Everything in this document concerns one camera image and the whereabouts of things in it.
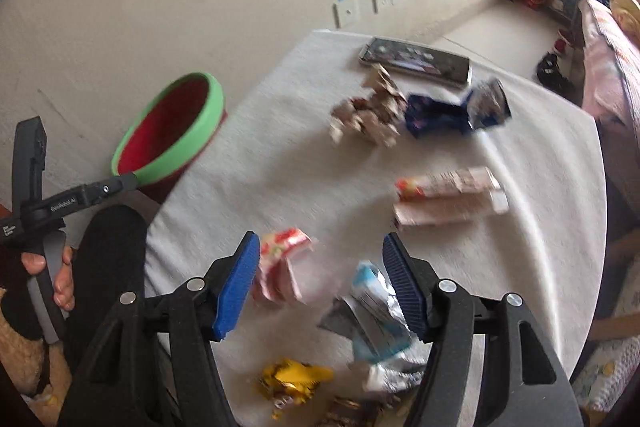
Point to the yellow quilt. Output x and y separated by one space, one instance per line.
625 4

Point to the tan woven bag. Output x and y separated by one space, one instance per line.
20 357

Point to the wooden chair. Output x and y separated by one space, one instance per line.
615 326

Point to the dark blue snack wrapper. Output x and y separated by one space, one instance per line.
435 114

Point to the pair of black shoes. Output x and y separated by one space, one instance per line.
554 72

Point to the floral chair cushion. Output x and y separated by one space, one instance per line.
610 372

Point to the brown snack wrapper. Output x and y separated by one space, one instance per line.
345 412

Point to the white table cloth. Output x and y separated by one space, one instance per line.
310 187

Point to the long pink white sachet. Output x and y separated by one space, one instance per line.
450 209
450 182

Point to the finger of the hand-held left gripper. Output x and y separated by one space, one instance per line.
85 197
27 157

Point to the silver light blue wrapper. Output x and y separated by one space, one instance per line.
375 317

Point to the black smartphone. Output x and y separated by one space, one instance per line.
415 59

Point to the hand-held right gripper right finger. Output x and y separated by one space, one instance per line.
405 287

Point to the bed with pink bedspread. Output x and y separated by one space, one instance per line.
610 72

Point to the red shoe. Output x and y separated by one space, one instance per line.
562 45

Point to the brown white paper wrapper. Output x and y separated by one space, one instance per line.
372 117

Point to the red bin with green rim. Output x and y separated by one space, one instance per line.
165 127

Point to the person's left hand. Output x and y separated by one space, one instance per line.
64 279

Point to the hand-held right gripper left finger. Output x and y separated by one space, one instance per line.
235 292

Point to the yellow black snack wrapper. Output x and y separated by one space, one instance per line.
295 379

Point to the red white wrapper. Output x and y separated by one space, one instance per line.
280 267

